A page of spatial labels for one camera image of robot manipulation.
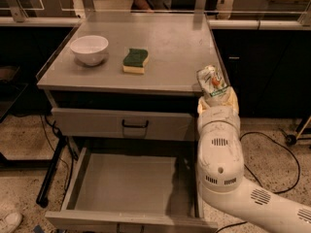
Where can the grey metal drawer cabinet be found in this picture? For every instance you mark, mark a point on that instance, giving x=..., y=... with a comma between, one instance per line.
x=124, y=92

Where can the open middle drawer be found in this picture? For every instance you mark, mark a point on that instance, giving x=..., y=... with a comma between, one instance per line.
x=125, y=191

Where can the green yellow sponge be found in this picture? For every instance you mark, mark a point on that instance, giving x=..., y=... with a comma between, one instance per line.
x=135, y=61

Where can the white sneaker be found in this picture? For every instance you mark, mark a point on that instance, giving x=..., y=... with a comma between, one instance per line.
x=10, y=222

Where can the white ceramic bowl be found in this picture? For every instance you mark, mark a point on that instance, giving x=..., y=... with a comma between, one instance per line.
x=90, y=49

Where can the crushed 7up can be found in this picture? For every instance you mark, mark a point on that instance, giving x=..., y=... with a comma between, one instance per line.
x=213, y=85

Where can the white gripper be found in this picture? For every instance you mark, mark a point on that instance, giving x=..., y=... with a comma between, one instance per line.
x=219, y=113

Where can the black table leg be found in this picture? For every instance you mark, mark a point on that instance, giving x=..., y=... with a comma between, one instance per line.
x=42, y=198

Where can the closed upper drawer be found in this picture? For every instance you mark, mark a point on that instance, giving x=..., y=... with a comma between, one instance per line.
x=125, y=124

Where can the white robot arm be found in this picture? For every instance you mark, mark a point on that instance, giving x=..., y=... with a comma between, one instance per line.
x=220, y=171

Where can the black wheeled cart base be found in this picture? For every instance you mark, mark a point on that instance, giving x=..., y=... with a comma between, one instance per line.
x=301, y=133

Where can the white horizontal rail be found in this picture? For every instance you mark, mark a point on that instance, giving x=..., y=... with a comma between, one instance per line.
x=257, y=24

